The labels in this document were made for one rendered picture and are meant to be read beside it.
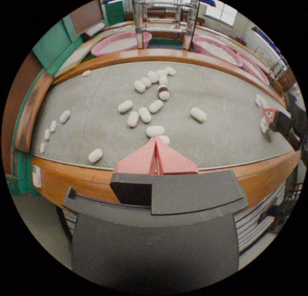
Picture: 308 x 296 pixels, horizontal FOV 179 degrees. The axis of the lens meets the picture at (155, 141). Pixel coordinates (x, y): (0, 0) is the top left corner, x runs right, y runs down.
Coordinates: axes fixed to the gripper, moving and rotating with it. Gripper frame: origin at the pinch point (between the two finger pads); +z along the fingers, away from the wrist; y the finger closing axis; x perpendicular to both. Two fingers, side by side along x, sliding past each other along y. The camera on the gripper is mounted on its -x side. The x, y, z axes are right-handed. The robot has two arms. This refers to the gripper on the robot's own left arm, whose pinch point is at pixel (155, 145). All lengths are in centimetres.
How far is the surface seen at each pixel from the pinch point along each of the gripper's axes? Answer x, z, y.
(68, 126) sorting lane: 1.8, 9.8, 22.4
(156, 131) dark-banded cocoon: 2.2, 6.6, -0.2
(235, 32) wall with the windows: -343, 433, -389
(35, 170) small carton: 7.0, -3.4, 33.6
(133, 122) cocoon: 1.1, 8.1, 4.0
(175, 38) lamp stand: -29, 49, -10
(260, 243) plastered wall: 159, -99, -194
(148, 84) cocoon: -4.9, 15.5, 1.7
